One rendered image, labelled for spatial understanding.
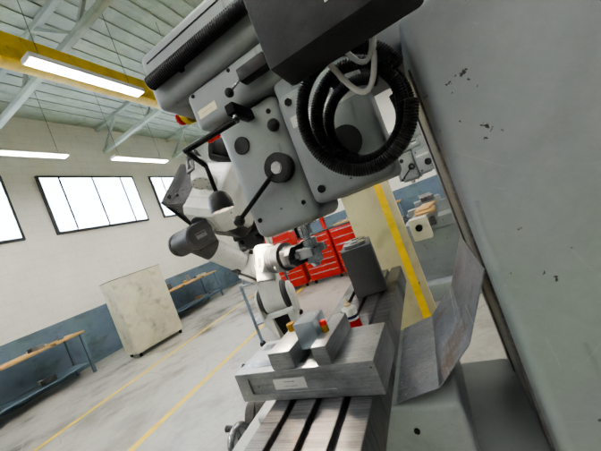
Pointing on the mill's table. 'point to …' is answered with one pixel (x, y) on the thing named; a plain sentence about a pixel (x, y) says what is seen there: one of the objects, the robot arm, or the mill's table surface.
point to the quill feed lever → (278, 173)
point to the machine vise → (325, 366)
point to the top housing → (245, 35)
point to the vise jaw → (286, 353)
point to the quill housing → (245, 131)
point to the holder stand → (363, 267)
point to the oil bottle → (351, 314)
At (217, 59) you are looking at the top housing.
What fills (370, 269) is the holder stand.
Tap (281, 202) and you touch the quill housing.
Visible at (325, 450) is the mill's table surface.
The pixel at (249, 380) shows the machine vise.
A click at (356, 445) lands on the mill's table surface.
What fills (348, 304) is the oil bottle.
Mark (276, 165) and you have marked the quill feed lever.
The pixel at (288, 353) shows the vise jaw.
